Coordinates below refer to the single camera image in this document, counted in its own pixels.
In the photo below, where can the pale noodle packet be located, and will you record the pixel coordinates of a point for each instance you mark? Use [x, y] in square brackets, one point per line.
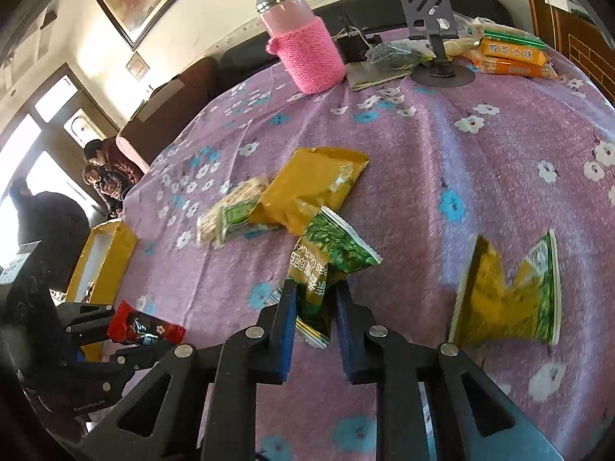
[499, 26]

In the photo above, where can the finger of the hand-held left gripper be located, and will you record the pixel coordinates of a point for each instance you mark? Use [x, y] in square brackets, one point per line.
[86, 321]
[134, 358]

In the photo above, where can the yellow cardboard box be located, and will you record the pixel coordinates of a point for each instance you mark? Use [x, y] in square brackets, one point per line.
[117, 245]

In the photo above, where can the green pea snack packet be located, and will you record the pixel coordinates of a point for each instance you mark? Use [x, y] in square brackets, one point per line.
[331, 245]

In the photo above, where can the clear plastic bag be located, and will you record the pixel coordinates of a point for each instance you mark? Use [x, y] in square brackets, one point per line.
[396, 55]

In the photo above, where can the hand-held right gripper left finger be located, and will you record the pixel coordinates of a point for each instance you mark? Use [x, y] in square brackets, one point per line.
[287, 341]

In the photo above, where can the window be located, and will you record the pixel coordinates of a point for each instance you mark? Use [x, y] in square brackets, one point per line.
[29, 144]

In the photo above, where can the small green white packet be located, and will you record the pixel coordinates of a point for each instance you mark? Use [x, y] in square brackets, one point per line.
[238, 218]

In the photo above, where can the purple floral tablecloth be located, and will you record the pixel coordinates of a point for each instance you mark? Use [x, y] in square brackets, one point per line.
[432, 153]

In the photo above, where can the pink bottle with knitted sleeve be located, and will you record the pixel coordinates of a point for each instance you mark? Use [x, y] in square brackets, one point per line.
[307, 53]

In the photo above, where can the small black box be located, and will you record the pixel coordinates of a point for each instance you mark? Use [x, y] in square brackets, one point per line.
[354, 48]

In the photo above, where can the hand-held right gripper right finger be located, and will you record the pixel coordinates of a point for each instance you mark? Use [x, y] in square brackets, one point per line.
[353, 350]

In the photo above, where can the black sofa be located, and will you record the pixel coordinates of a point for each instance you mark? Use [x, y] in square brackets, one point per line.
[370, 5]

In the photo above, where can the yellow green snack packet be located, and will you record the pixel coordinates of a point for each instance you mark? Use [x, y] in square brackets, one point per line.
[504, 297]

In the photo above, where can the wooden door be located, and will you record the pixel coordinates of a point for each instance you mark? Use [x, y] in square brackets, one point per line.
[576, 24]

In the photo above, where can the brown armchair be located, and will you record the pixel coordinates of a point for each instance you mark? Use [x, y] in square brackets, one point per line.
[182, 96]

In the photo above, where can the black phone stand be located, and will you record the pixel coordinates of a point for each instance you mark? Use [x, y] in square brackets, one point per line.
[425, 5]

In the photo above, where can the beige biscuit packet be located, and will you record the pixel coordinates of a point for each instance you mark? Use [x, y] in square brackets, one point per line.
[230, 204]

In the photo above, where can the dark red candy packet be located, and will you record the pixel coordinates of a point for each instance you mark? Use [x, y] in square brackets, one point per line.
[144, 326]

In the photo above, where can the orange noodle packet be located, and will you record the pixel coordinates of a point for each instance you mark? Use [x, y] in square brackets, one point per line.
[514, 50]
[519, 69]

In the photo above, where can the small wall plaque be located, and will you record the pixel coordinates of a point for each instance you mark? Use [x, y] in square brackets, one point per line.
[138, 66]

